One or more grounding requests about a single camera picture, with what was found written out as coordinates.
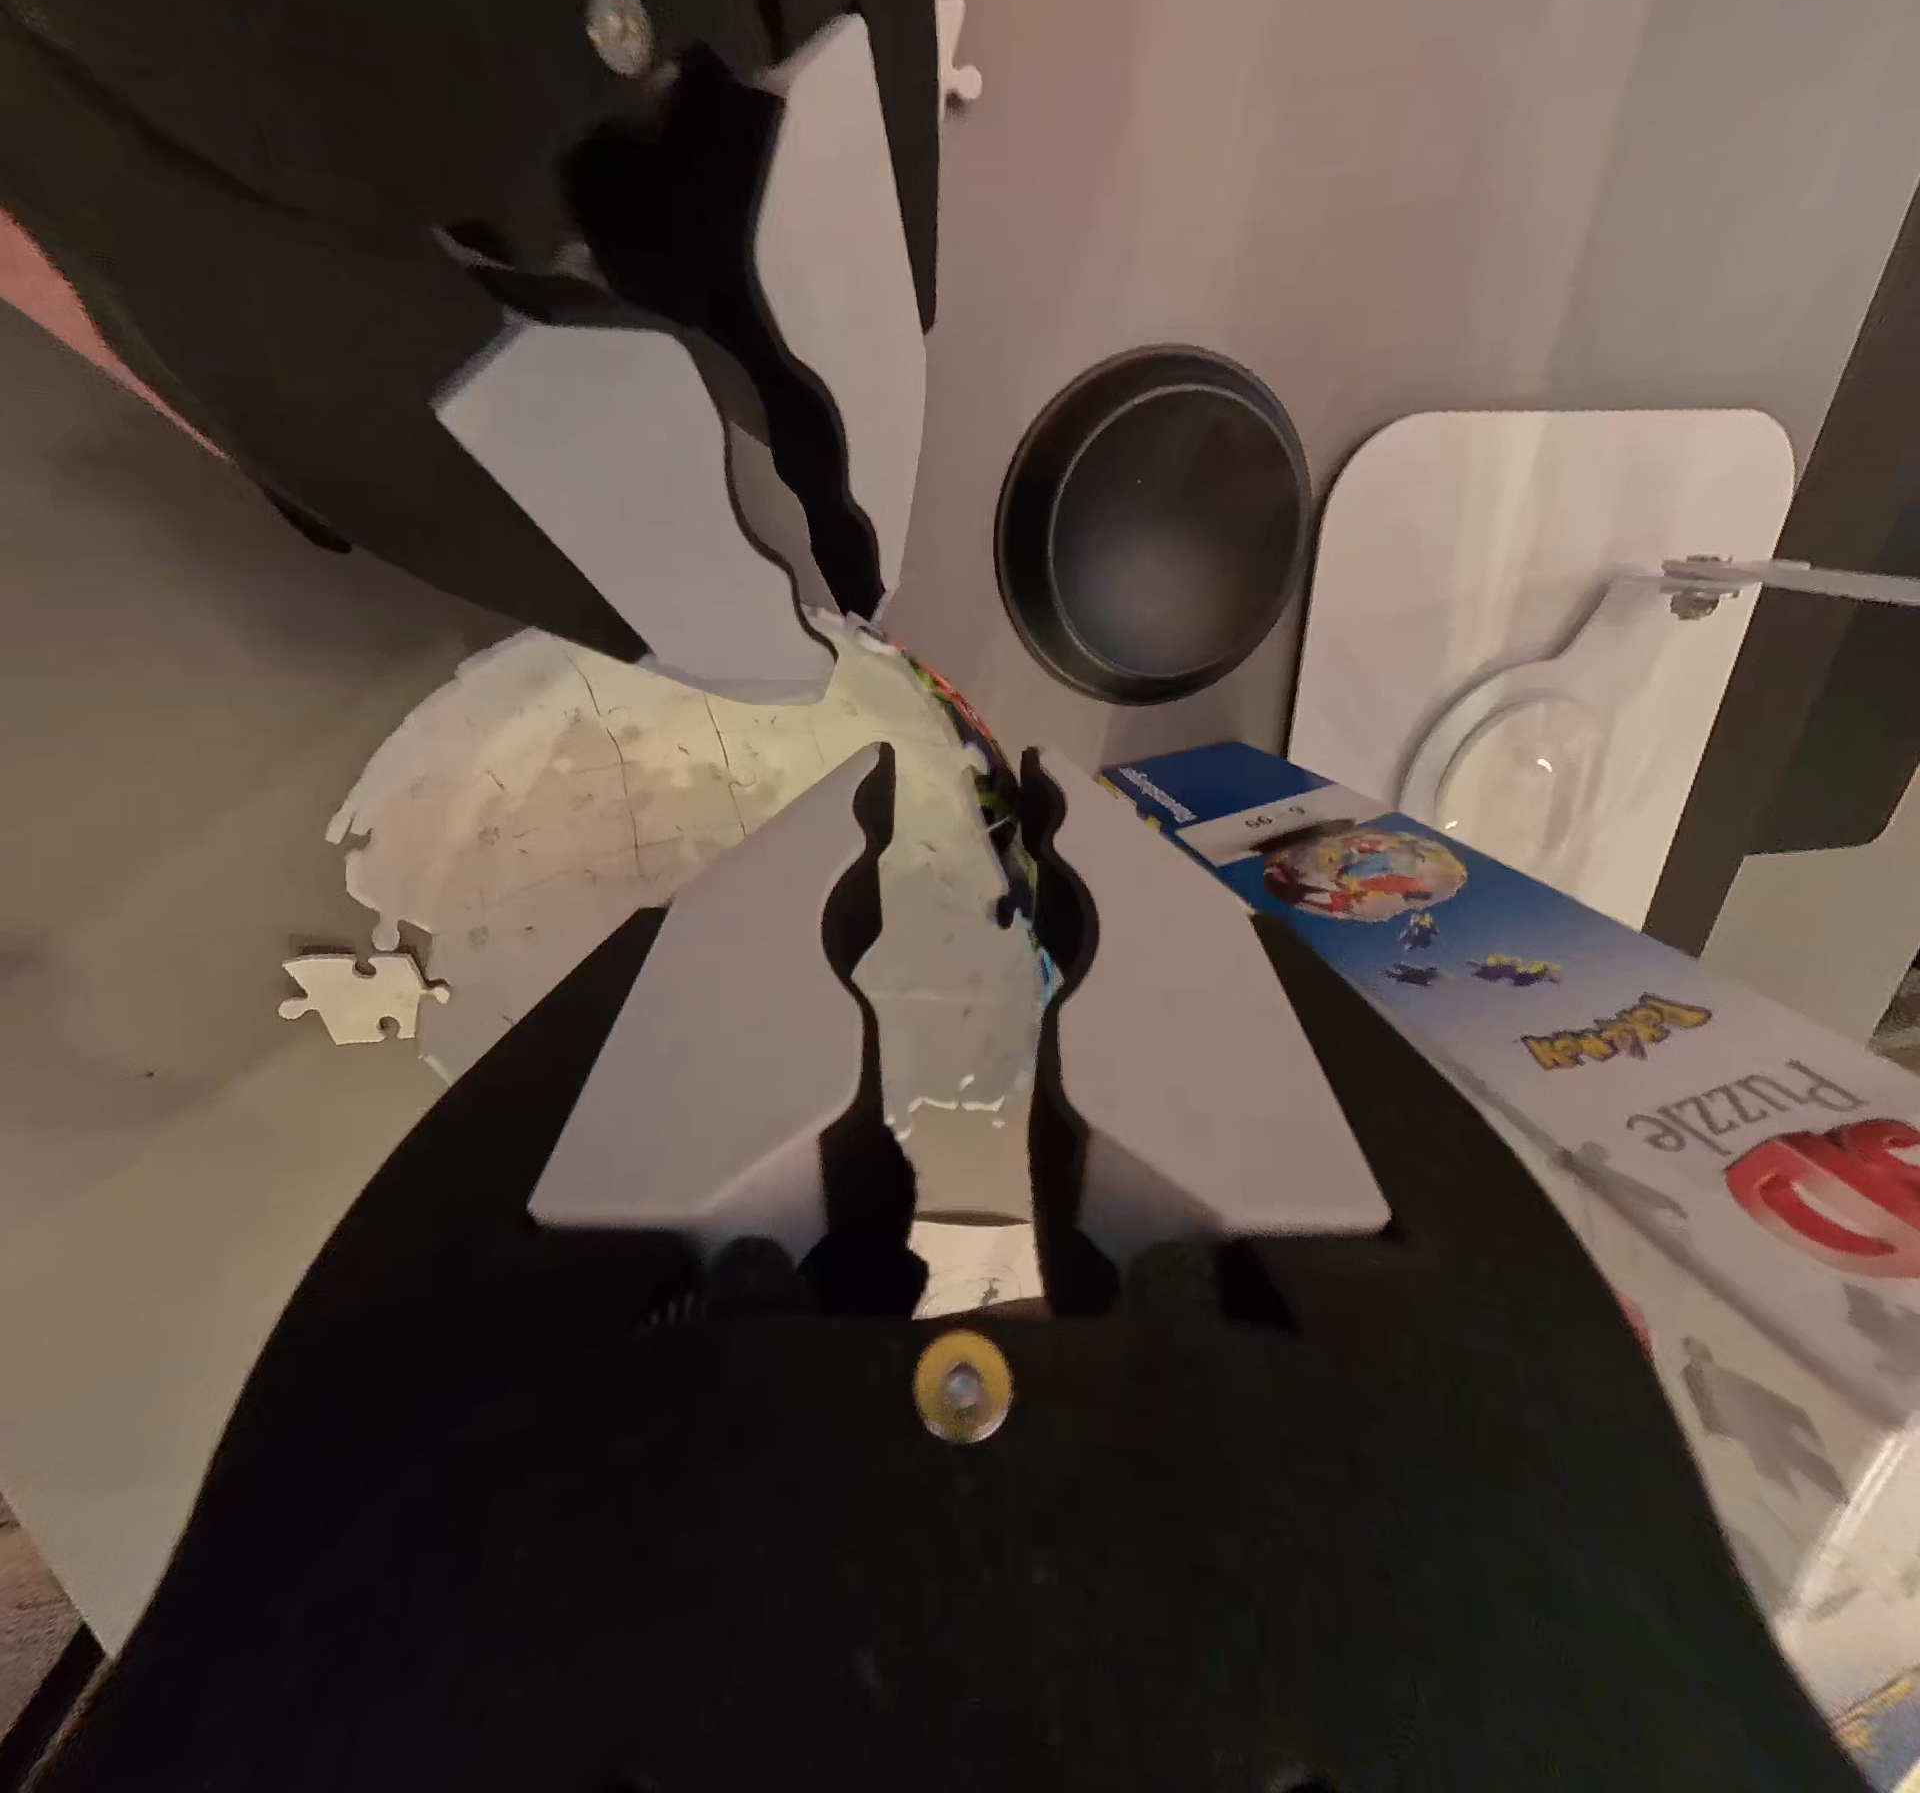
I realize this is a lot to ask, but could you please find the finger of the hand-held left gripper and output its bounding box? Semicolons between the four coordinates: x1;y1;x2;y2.
432;80;840;705
656;12;929;620

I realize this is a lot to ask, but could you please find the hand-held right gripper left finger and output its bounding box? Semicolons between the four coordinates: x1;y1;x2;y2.
529;739;920;1243

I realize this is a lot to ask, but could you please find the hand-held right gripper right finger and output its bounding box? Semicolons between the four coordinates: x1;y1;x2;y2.
1021;747;1391;1303

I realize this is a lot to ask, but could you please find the colourful puzzle ball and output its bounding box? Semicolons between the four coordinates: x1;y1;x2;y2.
327;604;1071;1301

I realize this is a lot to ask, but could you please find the black round ball stand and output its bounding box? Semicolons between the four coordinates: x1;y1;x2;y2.
993;345;1316;709

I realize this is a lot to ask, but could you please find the blue puzzle box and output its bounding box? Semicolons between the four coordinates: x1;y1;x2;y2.
1099;739;1920;1793

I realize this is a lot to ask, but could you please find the white rounded plastic panel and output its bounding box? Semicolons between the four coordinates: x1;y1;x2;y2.
1286;407;1798;933

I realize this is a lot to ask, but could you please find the thin metal bar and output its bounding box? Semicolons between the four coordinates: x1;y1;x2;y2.
1662;552;1920;617

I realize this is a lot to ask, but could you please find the dark metal frame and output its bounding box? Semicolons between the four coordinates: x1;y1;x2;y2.
1641;173;1920;961

